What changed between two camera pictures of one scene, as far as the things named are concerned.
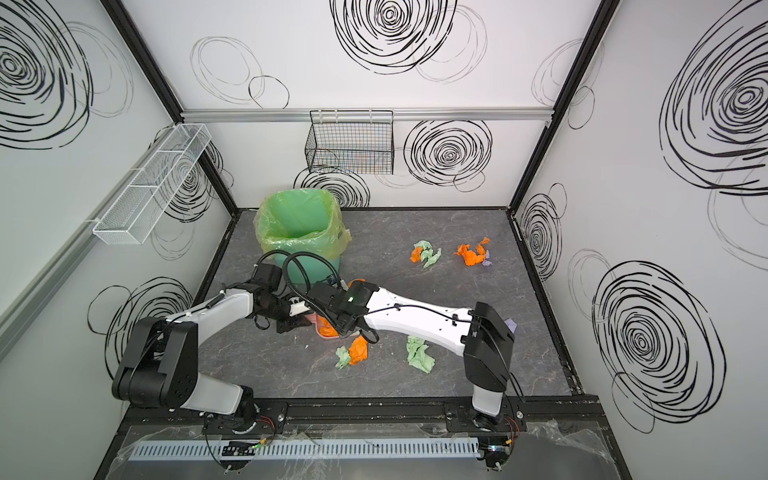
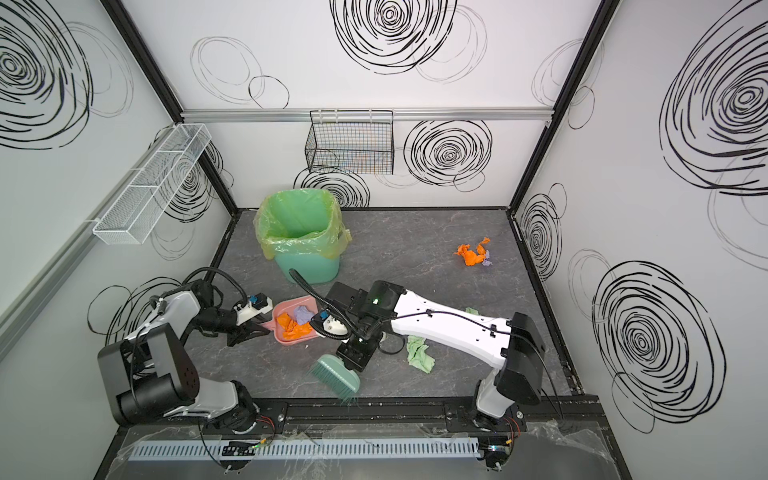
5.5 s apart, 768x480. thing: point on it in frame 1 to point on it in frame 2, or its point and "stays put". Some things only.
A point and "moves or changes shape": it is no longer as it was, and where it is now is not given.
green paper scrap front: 417,354 stays put
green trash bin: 292,221 stays put
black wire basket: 351,142 stays put
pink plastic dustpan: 315,319 moves or changes shape
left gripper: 287,315 to 238,324
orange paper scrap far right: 473,258 stays put
